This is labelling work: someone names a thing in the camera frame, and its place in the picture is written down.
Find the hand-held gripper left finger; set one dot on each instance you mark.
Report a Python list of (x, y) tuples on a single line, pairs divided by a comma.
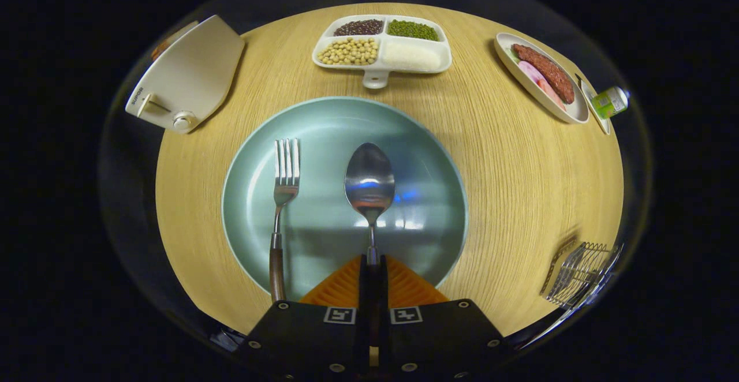
[(300, 336)]

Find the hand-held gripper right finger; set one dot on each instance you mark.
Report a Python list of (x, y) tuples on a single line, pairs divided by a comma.
[(444, 336)]

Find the pale green round plate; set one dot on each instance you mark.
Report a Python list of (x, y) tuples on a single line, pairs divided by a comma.
[(329, 122)]

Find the small white saucer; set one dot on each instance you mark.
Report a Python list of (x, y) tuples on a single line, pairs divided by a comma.
[(594, 119)]

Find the white toaster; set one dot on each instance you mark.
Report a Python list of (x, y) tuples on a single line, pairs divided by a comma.
[(190, 76)]

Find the white divided dish of beans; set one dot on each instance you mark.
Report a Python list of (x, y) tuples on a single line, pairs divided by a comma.
[(404, 56)]

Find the white plate of meat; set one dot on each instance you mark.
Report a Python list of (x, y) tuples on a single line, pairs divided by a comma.
[(545, 70)]

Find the green label bottle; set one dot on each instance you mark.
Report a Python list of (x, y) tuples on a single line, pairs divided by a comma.
[(609, 102)]

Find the brown bread slice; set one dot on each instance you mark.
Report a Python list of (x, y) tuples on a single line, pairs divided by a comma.
[(170, 40)]

